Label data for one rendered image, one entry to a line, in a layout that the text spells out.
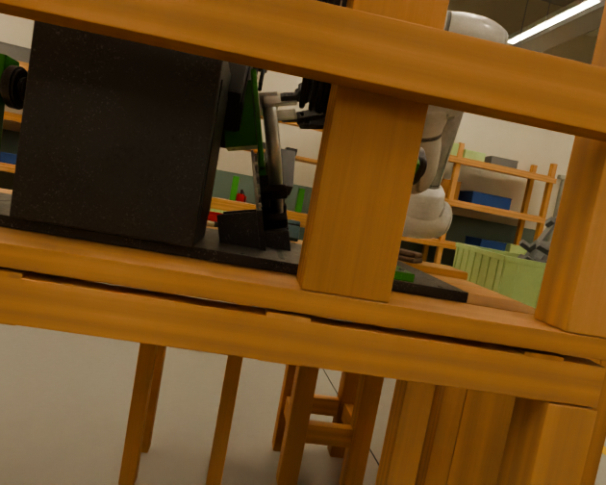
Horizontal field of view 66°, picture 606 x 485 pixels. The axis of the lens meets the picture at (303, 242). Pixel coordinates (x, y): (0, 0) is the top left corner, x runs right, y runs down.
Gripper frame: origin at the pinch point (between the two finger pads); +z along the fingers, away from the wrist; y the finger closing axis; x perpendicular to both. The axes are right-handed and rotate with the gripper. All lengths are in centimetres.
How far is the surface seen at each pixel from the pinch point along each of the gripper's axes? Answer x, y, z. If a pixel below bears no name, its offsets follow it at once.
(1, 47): -454, -214, 281
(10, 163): -367, -308, 293
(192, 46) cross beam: 26.0, 28.8, 13.0
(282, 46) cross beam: 27.3, 28.7, 1.2
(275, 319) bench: 51, -2, 5
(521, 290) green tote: 14, -64, -74
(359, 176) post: 36.3, 12.7, -8.9
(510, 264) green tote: 7, -59, -71
